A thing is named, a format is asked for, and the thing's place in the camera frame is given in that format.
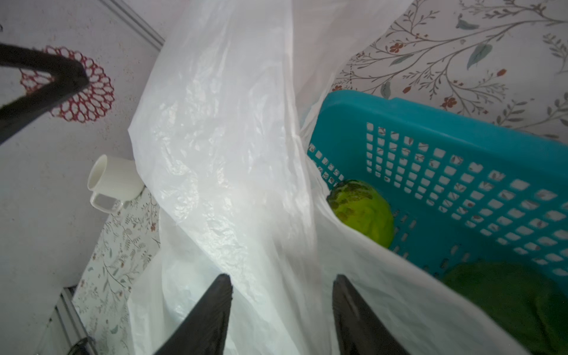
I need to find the teal plastic basket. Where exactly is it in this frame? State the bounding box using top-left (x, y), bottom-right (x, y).
top-left (308, 90), bottom-right (567, 290)

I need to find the white mug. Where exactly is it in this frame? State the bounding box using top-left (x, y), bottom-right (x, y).
top-left (87, 155), bottom-right (145, 214)

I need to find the white plastic bag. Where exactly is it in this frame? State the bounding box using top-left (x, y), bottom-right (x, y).
top-left (128, 1), bottom-right (525, 354)

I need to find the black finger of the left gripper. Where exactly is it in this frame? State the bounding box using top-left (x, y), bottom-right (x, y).
top-left (1, 44), bottom-right (90, 143)

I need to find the light green custard apple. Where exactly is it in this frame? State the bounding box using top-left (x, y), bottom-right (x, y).
top-left (326, 180), bottom-right (395, 248)

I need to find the dark green leafy vegetable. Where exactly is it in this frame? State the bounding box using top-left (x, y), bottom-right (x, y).
top-left (442, 262), bottom-right (567, 354)

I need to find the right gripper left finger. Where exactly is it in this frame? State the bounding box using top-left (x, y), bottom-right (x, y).
top-left (156, 274), bottom-right (233, 355)

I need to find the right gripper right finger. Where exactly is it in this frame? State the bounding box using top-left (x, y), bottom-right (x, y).
top-left (332, 275), bottom-right (408, 355)

